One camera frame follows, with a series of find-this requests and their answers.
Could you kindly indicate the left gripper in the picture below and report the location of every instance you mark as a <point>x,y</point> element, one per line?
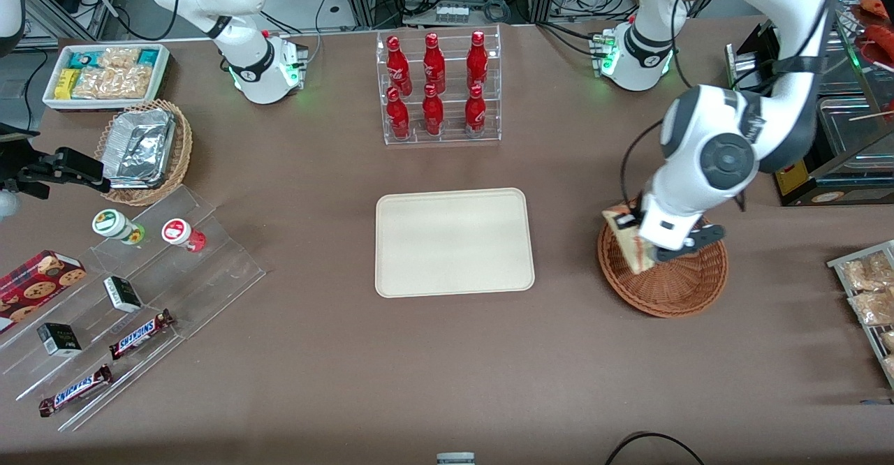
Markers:
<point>637,216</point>

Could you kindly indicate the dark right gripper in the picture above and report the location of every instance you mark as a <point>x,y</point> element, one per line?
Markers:
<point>36,171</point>

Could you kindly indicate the triangular sandwich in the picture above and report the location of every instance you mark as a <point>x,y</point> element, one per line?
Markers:
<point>634,252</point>

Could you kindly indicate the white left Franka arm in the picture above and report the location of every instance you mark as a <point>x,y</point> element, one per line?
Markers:
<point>726,151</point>

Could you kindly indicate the round brown wicker basket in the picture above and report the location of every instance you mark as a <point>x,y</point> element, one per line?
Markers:
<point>670,287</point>

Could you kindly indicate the silver foil tray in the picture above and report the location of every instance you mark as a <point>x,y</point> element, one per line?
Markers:
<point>140,147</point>

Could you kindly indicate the light wicker basket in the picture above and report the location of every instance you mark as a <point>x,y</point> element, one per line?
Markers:
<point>183,151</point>

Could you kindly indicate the beige rectangular tray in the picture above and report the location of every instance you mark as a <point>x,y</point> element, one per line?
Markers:
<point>454,241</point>

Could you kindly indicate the tray of snack bags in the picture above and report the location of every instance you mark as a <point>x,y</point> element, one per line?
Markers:
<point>838,264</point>

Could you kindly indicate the green lidded snack cup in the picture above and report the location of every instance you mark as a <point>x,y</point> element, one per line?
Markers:
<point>112,223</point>

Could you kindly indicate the yellow snack packet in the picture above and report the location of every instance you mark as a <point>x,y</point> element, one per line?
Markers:
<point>66,84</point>

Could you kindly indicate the large clear cracker bag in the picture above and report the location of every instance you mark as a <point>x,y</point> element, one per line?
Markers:
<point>115,84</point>

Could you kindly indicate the red cookie box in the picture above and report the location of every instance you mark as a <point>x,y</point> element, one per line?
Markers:
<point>35,287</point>

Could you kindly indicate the teal snack packet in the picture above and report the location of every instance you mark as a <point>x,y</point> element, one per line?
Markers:
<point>84,58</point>
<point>148,56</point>

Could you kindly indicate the small clear cracker bag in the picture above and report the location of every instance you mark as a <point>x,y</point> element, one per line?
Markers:
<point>120,57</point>

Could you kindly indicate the red lidded snack cup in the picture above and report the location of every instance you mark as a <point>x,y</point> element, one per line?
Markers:
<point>178,232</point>

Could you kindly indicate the small black box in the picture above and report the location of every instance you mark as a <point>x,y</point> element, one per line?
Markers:
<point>59,339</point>
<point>123,294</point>

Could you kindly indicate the white rectangular snack bin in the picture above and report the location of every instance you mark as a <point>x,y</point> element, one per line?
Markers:
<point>162,74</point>

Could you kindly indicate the Snickers chocolate bar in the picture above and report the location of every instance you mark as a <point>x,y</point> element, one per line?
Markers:
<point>140,334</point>
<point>75,389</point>

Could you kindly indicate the clear acrylic stepped display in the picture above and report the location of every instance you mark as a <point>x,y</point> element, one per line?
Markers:
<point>209,276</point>

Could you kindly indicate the red cola bottle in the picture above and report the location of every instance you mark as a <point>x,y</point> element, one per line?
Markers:
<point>398,117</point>
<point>397,67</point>
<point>434,65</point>
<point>475,114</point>
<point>477,61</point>
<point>432,114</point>

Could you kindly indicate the black food warmer case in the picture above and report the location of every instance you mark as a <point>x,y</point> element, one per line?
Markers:
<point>852,137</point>

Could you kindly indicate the clear bag of snacks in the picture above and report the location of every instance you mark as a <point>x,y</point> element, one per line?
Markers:
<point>869,273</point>
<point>873,308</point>

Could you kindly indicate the clear acrylic bottle rack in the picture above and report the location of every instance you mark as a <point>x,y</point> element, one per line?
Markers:
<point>450,32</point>

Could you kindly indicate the white power strip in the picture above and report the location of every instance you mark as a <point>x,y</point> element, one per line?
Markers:
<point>451,13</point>

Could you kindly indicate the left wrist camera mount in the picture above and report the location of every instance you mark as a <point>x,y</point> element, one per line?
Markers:
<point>698,238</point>

